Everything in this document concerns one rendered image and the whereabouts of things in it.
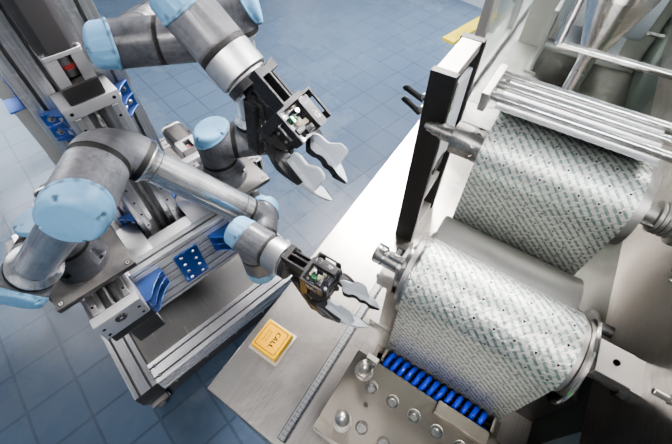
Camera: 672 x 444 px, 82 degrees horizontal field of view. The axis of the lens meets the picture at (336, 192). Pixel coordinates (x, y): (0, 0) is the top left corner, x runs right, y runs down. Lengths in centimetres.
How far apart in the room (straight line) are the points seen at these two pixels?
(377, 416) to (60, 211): 66
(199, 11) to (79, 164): 38
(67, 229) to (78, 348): 148
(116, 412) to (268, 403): 119
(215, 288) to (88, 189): 118
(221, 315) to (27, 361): 94
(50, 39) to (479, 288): 97
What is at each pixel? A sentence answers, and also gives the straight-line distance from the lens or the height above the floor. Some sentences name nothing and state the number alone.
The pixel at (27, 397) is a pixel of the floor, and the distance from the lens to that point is 229.
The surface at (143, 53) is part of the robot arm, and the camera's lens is 69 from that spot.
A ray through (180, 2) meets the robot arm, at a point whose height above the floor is 161.
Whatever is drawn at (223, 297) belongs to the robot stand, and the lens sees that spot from 185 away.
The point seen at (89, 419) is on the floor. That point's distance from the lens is 212.
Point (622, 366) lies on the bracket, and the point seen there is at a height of 129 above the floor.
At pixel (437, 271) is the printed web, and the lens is 61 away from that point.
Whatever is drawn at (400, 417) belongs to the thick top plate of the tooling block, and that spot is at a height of 103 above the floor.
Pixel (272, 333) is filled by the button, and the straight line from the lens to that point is 98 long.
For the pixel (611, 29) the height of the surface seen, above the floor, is 141.
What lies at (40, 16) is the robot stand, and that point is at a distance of 105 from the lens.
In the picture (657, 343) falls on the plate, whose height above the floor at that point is 131.
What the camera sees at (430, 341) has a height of 117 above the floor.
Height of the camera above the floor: 184
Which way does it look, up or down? 51 degrees down
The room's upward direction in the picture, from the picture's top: straight up
